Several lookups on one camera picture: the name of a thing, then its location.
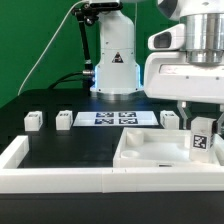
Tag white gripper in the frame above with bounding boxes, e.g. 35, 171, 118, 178
144, 24, 224, 135

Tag white square tabletop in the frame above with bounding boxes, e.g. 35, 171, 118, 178
113, 128, 224, 168

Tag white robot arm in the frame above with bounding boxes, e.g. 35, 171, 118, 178
90, 0, 224, 130

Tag white U-shaped fence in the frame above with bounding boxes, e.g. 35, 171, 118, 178
0, 135, 224, 194

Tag white marker sheet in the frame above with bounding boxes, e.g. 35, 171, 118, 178
74, 111, 158, 126

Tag black cables at base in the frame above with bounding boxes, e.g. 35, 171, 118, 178
48, 69, 96, 90

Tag white cable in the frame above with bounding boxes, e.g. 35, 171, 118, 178
17, 0, 88, 97

